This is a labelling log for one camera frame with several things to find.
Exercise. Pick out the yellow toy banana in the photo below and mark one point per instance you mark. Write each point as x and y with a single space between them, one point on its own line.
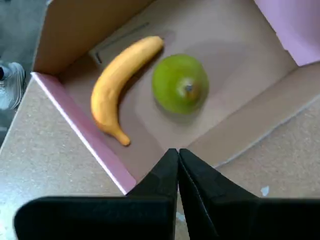
112 82

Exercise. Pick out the pink cardboard box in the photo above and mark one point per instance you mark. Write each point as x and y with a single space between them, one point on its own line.
225 37

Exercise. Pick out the grey metal hex key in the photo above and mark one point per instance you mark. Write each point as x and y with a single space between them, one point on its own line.
120 40

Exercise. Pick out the grey shoe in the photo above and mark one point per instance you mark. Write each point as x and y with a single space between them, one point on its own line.
12 85

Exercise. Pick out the green toy pear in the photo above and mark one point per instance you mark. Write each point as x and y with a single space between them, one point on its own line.
175 75

